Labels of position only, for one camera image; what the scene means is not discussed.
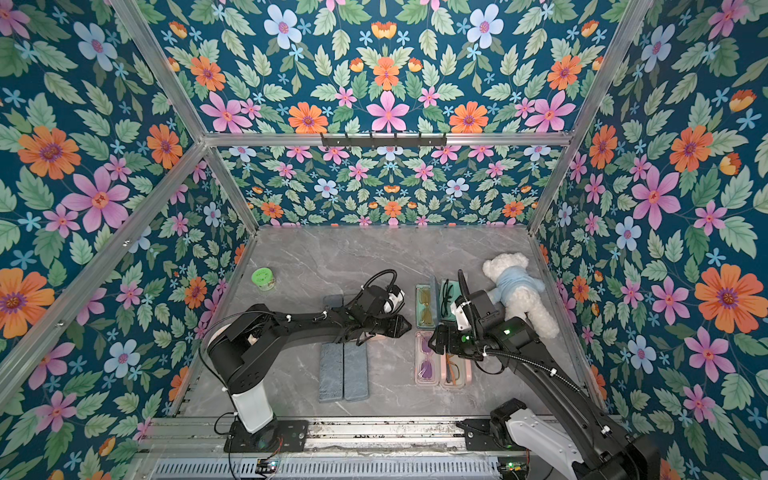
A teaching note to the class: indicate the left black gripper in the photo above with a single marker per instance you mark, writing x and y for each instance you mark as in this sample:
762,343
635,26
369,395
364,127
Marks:
396,325

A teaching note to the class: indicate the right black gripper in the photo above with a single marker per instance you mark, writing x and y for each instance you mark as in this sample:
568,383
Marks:
450,341

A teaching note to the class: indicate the grey case with red glasses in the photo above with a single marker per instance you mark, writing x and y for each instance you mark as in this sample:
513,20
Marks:
333,301

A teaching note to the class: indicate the grey case with white glasses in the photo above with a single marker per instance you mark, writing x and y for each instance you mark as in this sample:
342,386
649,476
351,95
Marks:
331,373

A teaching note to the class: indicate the grey case with yellow glasses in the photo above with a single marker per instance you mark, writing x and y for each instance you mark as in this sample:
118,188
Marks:
355,375

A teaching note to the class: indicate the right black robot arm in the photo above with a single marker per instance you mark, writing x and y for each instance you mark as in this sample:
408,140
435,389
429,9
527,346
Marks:
587,443

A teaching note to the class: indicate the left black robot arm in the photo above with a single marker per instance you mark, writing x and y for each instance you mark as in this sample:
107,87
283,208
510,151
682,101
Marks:
242,352

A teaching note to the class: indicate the green case with olive glasses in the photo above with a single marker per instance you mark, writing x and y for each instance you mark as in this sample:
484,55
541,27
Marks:
426,305

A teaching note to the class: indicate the green case with black glasses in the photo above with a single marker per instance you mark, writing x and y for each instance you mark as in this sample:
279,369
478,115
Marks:
448,293

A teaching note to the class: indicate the white teddy bear blue shirt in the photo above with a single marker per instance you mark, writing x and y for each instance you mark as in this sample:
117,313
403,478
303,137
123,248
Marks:
519,293

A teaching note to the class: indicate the green lidded small jar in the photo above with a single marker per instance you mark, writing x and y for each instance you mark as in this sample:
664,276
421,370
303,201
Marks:
263,278

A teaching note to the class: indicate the black hook rack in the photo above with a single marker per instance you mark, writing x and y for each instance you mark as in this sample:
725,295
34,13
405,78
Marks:
371,140

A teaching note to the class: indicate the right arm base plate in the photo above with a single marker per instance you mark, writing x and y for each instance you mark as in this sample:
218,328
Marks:
478,436

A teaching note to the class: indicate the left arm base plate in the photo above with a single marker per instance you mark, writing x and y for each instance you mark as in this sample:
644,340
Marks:
277,436

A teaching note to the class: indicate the aluminium front rail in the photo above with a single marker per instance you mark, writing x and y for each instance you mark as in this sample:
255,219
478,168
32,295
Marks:
203,437

